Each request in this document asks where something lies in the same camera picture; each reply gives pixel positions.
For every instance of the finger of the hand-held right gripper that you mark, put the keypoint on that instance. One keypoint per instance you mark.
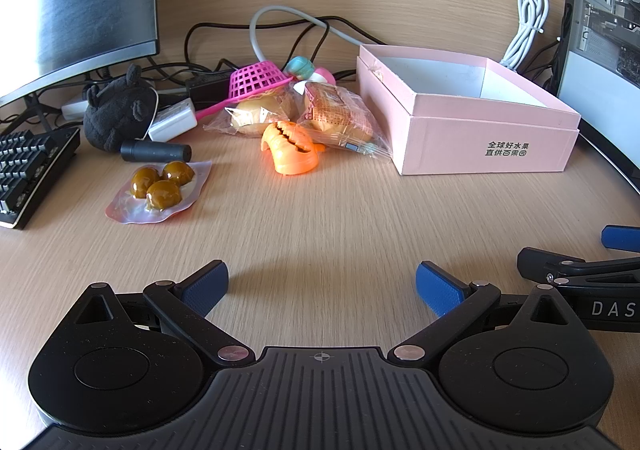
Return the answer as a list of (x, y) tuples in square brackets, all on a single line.
[(542, 264), (620, 236)]

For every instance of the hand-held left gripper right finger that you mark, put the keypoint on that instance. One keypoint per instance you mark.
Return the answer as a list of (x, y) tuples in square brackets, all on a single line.
[(440, 290)]

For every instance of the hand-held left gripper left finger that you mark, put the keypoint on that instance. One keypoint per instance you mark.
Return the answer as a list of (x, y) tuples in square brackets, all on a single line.
[(207, 282)]

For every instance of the braised egg packet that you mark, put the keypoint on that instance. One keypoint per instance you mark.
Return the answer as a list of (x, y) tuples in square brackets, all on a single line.
[(162, 192)]

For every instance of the pink cardboard box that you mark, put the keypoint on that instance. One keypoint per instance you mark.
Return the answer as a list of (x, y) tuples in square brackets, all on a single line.
[(485, 142)]

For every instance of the clear bun packet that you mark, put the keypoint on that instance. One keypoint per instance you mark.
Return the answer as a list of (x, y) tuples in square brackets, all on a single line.
[(255, 117)]

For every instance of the black plush toy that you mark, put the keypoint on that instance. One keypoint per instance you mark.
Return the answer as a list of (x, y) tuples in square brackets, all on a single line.
[(115, 114)]

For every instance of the orange printed bread packet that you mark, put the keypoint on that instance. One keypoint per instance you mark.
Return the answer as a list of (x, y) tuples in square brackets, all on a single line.
[(335, 117)]

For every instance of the black cylinder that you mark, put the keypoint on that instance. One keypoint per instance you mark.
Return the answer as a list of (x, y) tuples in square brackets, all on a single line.
[(155, 151)]

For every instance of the orange toothed toy clip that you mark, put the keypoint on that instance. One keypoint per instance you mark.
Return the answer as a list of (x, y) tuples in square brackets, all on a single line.
[(290, 154)]

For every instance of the white power adapter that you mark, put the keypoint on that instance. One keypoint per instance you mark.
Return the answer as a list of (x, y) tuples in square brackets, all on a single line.
[(172, 122)]

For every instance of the black power adapter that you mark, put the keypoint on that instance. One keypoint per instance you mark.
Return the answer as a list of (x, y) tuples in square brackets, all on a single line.
[(210, 85)]

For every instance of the pink toy basket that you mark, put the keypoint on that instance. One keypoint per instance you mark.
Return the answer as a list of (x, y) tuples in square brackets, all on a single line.
[(255, 77)]

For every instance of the black keyboard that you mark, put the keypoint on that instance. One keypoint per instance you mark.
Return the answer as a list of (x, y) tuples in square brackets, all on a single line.
[(30, 164)]

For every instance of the white power strip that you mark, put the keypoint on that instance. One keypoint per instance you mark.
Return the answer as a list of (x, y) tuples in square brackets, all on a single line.
[(75, 107)]

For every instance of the computer case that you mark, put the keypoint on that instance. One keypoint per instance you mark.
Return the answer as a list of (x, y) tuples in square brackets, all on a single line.
[(605, 4)]

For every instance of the teal and pink toy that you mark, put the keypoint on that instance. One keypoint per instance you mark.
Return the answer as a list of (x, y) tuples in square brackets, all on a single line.
[(300, 65)]

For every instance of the black monitor stand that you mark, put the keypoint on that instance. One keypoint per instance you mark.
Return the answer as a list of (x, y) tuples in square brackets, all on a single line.
[(39, 105)]

